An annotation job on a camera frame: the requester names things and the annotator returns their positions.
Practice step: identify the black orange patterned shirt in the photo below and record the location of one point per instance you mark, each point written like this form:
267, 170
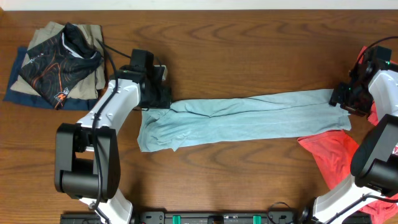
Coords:
56, 65

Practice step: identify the folded beige garment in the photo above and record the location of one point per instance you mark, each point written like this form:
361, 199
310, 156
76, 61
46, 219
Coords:
86, 89

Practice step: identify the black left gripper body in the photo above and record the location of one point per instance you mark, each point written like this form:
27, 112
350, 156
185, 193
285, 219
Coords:
160, 97

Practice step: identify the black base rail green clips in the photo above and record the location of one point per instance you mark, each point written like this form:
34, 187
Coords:
281, 217

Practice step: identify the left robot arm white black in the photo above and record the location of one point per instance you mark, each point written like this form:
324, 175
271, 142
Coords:
87, 163

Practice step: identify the light blue polo shirt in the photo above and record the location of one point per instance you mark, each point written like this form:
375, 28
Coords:
283, 115

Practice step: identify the red t-shirt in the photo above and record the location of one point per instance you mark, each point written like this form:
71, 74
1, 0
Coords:
333, 152

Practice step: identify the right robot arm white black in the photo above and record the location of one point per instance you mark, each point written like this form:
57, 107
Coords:
373, 174

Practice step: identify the folded navy blue garment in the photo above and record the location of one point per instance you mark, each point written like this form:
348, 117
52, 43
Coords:
37, 101

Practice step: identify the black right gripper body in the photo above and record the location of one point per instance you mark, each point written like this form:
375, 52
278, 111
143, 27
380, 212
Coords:
342, 99

